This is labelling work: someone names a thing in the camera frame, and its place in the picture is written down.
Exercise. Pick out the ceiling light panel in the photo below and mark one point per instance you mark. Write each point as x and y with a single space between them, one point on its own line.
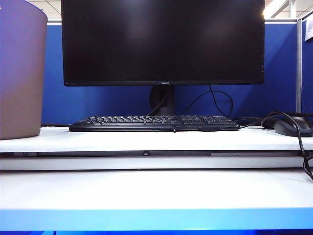
275 7

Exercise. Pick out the white paper note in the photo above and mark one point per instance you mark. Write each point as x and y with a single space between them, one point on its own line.
309 30

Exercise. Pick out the grey partition post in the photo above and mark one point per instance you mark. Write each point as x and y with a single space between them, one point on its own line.
299 73

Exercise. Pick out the black and grey Logitech mouse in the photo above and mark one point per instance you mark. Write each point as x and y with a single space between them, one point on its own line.
286 129

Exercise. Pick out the black monitor stand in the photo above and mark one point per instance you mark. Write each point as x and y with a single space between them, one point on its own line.
171 98

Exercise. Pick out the black Logitech keyboard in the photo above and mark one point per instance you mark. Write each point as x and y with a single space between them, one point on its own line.
110 122

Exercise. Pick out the black Asus monitor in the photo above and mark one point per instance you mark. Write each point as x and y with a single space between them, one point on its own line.
161 41

